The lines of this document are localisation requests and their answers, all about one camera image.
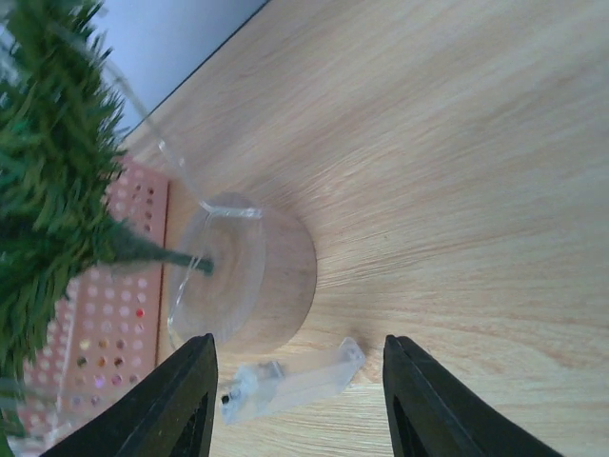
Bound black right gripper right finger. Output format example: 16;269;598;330
383;335;559;456

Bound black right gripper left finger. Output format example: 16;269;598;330
44;333;218;457

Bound clear plastic battery box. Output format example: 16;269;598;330
218;337;365;425

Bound pink perforated plastic basket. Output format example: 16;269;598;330
1;161;168;455

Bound round wooden tree base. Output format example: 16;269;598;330
167;192;317;353

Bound clear led string lights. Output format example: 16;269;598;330
104;62;266;340

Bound small green christmas tree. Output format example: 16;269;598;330
0;0;215;448

